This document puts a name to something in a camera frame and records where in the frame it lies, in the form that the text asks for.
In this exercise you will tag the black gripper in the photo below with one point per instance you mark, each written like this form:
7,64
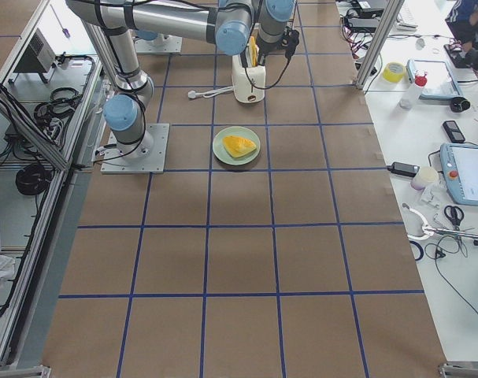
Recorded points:
264,50

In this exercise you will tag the white two-slot toaster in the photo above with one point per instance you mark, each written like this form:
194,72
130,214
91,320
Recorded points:
245,82

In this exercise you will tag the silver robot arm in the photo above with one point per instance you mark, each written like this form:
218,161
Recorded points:
231,26

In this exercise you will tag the yellow tape roll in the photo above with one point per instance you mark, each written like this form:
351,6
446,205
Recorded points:
394,72

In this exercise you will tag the golden triangular pastry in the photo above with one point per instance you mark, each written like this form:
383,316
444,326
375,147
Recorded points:
238,146

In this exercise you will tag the light green plate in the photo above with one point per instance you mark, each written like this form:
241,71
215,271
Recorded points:
221,153

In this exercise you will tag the clear bottle red cap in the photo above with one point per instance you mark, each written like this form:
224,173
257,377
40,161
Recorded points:
413,93

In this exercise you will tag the blue teach pendant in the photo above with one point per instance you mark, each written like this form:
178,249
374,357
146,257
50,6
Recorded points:
460,171
441,83

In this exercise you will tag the black phone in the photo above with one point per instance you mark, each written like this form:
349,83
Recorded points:
453,132

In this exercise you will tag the black scissors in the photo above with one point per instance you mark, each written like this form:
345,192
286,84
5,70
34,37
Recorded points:
455,215

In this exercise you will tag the aluminium frame post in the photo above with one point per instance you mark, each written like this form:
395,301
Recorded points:
388,19

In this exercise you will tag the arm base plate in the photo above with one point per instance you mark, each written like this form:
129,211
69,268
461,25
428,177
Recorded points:
163,44
150,157

